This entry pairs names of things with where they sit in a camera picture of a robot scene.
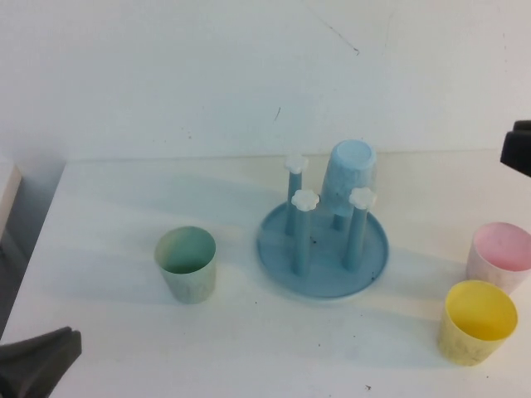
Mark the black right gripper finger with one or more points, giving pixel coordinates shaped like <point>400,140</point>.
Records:
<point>518,151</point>
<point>523,126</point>

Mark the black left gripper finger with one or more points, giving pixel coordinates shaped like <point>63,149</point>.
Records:
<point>45,377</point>
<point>29,352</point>

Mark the green plastic cup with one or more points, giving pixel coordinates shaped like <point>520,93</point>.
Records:
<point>186,282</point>

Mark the pink plastic cup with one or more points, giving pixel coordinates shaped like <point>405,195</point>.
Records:
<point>493,265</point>

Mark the light blue plastic cup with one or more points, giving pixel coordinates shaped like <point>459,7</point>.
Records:
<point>348,174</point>

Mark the yellow plastic cup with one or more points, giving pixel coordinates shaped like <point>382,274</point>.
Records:
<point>477,331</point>

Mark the blue cup stand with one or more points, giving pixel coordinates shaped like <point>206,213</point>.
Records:
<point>323,273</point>

